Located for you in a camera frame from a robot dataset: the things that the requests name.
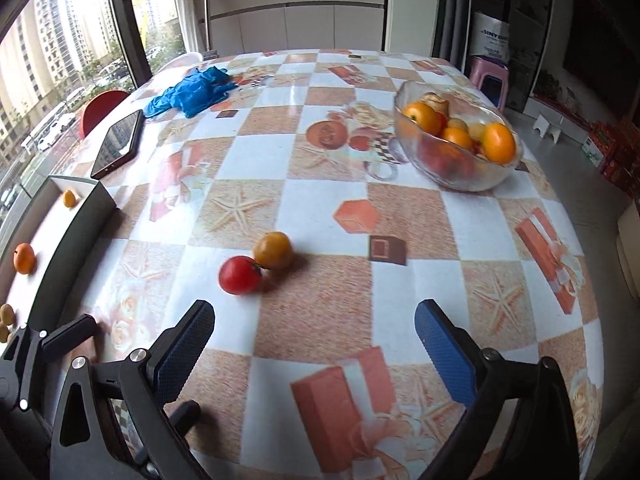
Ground blue disposable gloves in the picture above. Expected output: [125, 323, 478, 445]
[144, 66, 236, 120]

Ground red fruit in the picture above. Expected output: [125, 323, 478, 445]
[420, 140, 476, 176]

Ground black smartphone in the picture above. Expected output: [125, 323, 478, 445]
[90, 109, 146, 180]

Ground small white stand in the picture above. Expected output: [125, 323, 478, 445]
[532, 112, 566, 143]

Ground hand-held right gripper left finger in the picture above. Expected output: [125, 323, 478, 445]
[50, 300, 216, 480]

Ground checkered printed tablecloth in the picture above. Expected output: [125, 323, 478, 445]
[75, 49, 603, 480]

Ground clear glass bowl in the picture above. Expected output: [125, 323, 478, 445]
[393, 80, 525, 192]

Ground beige rounded furniture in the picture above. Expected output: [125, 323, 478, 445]
[617, 207, 640, 301]

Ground pink plastic stool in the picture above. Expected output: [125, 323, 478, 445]
[467, 56, 511, 113]

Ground white printed bag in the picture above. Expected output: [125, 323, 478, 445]
[470, 11, 511, 61]

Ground orange tangerine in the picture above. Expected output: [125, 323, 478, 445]
[482, 122, 517, 165]
[402, 101, 443, 137]
[440, 126, 475, 153]

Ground white plastic chair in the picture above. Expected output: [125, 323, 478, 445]
[157, 51, 205, 73]

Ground red carton stack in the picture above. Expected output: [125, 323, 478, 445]
[582, 117, 640, 191]

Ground red plastic chair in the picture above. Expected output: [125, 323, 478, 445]
[80, 90, 132, 138]

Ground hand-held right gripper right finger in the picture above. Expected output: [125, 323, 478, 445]
[414, 299, 583, 480]

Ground red tomato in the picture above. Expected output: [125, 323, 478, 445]
[218, 255, 263, 296]

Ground knobbly beige fruit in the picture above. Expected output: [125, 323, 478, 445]
[420, 91, 451, 113]

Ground grey tray with white inside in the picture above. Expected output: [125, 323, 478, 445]
[0, 175, 118, 341]

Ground white box with green print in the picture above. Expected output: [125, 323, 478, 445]
[582, 135, 606, 167]

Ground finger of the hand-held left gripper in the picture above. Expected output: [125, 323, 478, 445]
[165, 401, 202, 435]
[41, 313, 99, 357]

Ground dark curtain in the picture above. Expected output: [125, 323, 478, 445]
[431, 0, 476, 68]

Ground orange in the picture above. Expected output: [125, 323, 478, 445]
[13, 243, 37, 275]

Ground white kitchen cabinet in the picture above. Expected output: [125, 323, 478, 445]
[194, 0, 390, 56]

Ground yellow tomato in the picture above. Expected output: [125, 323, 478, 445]
[252, 231, 294, 271]

